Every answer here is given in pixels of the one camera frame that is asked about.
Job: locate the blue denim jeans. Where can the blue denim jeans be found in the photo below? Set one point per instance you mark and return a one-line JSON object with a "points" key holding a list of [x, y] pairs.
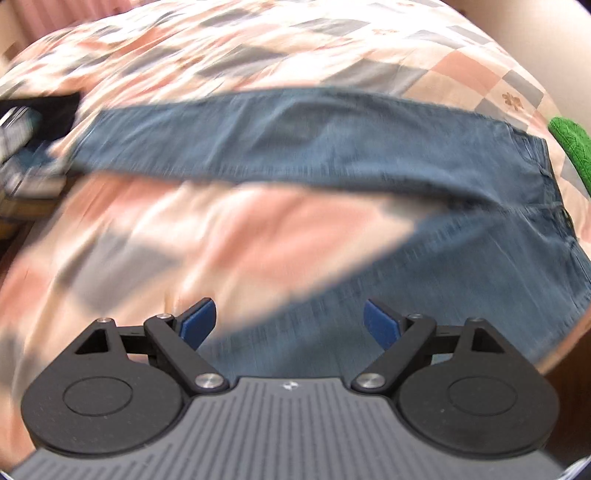
{"points": [[323, 138]]}

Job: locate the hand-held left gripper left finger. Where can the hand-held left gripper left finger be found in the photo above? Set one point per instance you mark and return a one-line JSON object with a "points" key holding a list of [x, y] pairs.
{"points": [[197, 323]]}

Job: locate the stack of folded clothes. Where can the stack of folded clothes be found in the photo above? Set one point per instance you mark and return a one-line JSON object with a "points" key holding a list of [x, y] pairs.
{"points": [[27, 184]]}

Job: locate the pink grey checkered quilt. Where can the pink grey checkered quilt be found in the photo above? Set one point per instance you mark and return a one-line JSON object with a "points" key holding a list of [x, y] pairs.
{"points": [[184, 230]]}

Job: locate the green knitted sweater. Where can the green knitted sweater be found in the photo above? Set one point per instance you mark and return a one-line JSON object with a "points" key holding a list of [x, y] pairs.
{"points": [[575, 143]]}

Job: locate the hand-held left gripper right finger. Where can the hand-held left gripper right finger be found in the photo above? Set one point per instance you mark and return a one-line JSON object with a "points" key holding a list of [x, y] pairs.
{"points": [[381, 325]]}

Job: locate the black garment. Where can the black garment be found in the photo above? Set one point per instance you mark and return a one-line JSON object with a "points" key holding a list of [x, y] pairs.
{"points": [[55, 120]]}

